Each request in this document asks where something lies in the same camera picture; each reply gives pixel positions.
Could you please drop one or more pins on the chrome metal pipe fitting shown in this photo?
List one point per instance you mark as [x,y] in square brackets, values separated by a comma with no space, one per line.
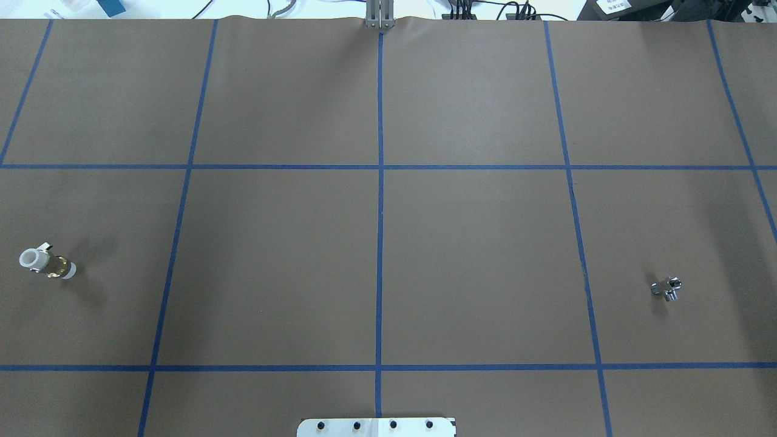
[667,288]

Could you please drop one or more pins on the teal box on desk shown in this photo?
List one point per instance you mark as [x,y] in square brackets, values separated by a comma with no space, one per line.
[112,8]

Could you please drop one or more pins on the white brass PPR valve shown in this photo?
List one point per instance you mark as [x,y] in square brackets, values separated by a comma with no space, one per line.
[41,260]

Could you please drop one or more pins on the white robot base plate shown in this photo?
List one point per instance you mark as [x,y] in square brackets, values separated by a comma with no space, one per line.
[401,426]

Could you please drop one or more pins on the grey aluminium frame post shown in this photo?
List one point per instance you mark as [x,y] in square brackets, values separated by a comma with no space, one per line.
[379,14]

